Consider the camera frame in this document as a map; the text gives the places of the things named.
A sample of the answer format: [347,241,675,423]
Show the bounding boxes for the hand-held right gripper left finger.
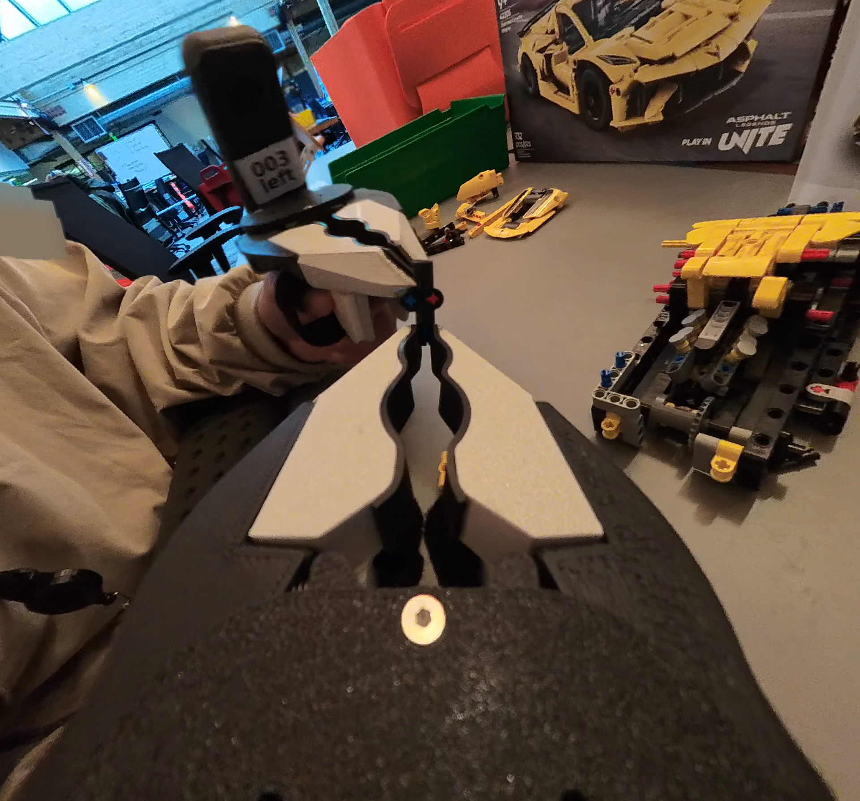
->
[247,328,416,587]

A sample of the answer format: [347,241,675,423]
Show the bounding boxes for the partly built toy car chassis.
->
[590,199,860,488]

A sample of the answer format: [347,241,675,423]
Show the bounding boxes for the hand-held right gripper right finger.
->
[438,329,604,585]

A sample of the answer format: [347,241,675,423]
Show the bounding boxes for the green plastic bin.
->
[328,94,509,202]

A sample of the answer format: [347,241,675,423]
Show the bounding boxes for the black office chair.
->
[32,176,244,282]

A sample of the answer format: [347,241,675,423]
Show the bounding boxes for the grey desk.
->
[228,142,860,801]

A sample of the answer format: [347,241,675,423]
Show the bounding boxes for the large yellow toy car panel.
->
[482,187,569,240]

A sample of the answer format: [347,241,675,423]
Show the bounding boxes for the whiteboard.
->
[97,124,173,184]

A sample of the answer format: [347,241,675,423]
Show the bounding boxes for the orange plastic bin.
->
[310,0,506,148]

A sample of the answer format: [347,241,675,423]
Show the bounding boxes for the red office chair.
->
[199,165,243,211]

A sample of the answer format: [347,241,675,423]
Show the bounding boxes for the black strap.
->
[0,568,120,615]

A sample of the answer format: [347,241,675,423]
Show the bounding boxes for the person's left forearm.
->
[128,263,323,412]

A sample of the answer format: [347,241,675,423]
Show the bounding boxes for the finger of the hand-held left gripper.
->
[335,189,429,264]
[282,225,419,293]

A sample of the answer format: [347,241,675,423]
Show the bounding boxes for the black perforated chair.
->
[158,398,300,536]

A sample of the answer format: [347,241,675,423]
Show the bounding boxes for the toy car set box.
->
[492,0,853,165]

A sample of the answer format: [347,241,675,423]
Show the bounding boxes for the person's left hand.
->
[258,276,399,369]

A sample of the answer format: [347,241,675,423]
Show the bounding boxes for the yellow toy car fender piece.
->
[456,169,505,205]

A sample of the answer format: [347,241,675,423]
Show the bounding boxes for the toy car instruction booklet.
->
[787,0,860,211]

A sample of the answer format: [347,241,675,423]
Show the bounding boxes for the black toy axle assembly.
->
[423,223,466,256]

